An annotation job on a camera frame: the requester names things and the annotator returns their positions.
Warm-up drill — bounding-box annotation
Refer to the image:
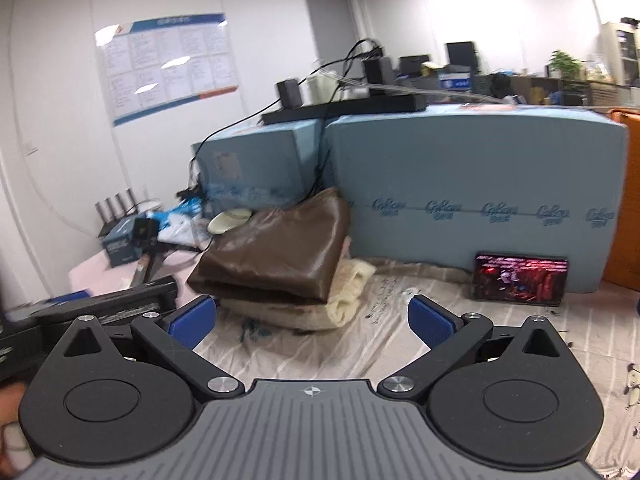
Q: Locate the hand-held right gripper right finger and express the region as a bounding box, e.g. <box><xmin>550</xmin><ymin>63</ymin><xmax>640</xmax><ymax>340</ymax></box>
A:
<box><xmin>377</xmin><ymin>296</ymin><xmax>571</xmax><ymax>401</ymax></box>

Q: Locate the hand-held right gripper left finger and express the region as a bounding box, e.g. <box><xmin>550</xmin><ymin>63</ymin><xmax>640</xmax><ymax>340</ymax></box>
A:
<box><xmin>65</xmin><ymin>295</ymin><xmax>246</xmax><ymax>403</ymax></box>

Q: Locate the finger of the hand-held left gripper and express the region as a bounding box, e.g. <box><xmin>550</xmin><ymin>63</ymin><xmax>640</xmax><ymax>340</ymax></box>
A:
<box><xmin>31</xmin><ymin>279</ymin><xmax>180</xmax><ymax>332</ymax></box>

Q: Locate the brown garment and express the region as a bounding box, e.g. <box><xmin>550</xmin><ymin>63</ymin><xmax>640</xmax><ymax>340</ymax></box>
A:
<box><xmin>187</xmin><ymin>187</ymin><xmax>352</xmax><ymax>306</ymax></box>

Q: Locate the person's left hand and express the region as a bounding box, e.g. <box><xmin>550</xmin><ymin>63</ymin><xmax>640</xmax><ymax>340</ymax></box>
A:
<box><xmin>0</xmin><ymin>384</ymin><xmax>37</xmax><ymax>478</ymax></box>

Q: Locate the small blue carton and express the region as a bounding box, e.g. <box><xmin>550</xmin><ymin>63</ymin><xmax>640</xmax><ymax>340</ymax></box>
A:
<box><xmin>102</xmin><ymin>232</ymin><xmax>142</xmax><ymax>267</ymax></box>

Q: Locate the small black device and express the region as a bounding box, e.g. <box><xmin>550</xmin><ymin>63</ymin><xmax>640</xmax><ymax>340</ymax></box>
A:
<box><xmin>131</xmin><ymin>217</ymin><xmax>162</xmax><ymax>250</ymax></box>

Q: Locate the striped bed sheet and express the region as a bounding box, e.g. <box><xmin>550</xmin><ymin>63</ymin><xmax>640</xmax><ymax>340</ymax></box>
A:
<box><xmin>192</xmin><ymin>255</ymin><xmax>640</xmax><ymax>480</ymax></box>

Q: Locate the router with antennas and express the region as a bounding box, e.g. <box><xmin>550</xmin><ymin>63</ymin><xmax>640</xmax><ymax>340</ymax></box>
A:
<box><xmin>94</xmin><ymin>187</ymin><xmax>142</xmax><ymax>237</ymax></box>

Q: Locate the cream fleece folded garment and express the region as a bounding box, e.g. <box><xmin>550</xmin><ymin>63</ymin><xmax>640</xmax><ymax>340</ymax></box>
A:
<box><xmin>219</xmin><ymin>240</ymin><xmax>377</xmax><ymax>332</ymax></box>

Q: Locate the blue white plastic bag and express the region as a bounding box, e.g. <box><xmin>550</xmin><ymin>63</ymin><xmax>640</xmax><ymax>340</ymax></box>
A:
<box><xmin>149</xmin><ymin>199</ymin><xmax>212</xmax><ymax>249</ymax></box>

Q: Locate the dark red picture box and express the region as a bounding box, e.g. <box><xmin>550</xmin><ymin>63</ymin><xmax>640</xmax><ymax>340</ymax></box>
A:
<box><xmin>473</xmin><ymin>252</ymin><xmax>569</xmax><ymax>307</ymax></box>

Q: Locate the white bowl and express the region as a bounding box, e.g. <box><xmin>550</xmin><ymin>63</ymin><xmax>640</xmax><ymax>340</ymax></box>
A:
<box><xmin>207</xmin><ymin>208</ymin><xmax>253</xmax><ymax>235</ymax></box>

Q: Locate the large blue foam block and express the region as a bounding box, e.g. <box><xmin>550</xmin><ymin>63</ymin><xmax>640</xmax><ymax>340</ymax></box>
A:
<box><xmin>322</xmin><ymin>105</ymin><xmax>630</xmax><ymax>295</ymax></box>

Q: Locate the small blue foam block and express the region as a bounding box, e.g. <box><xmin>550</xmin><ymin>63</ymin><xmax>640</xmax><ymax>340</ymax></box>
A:
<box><xmin>191</xmin><ymin>120</ymin><xmax>327</xmax><ymax>213</ymax></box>

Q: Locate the flat black box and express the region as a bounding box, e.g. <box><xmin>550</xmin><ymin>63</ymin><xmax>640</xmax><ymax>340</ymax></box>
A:
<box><xmin>261</xmin><ymin>93</ymin><xmax>428</xmax><ymax>126</ymax></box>

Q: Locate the small black speaker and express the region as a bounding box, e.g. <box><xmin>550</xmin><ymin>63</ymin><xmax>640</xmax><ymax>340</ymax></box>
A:
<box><xmin>277</xmin><ymin>80</ymin><xmax>302</xmax><ymax>109</ymax></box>

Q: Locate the black monitor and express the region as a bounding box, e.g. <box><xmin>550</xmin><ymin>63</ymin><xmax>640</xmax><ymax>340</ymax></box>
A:
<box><xmin>398</xmin><ymin>54</ymin><xmax>431</xmax><ymax>79</ymax></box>
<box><xmin>444</xmin><ymin>41</ymin><xmax>477</xmax><ymax>69</ymax></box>

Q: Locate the green potted plant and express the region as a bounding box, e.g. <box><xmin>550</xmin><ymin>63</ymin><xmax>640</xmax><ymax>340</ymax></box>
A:
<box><xmin>547</xmin><ymin>50</ymin><xmax>584</xmax><ymax>80</ymax></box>

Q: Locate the white cabinet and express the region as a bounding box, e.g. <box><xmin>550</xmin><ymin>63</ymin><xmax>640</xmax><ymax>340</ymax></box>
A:
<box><xmin>600</xmin><ymin>21</ymin><xmax>640</xmax><ymax>87</ymax></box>

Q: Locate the black cable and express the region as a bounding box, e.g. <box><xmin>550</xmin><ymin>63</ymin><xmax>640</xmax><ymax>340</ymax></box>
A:
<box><xmin>186</xmin><ymin>38</ymin><xmax>386</xmax><ymax>196</ymax></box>

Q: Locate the wall poster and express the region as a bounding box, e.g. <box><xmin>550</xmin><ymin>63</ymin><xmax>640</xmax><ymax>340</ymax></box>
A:
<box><xmin>94</xmin><ymin>12</ymin><xmax>239</xmax><ymax>127</ymax></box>

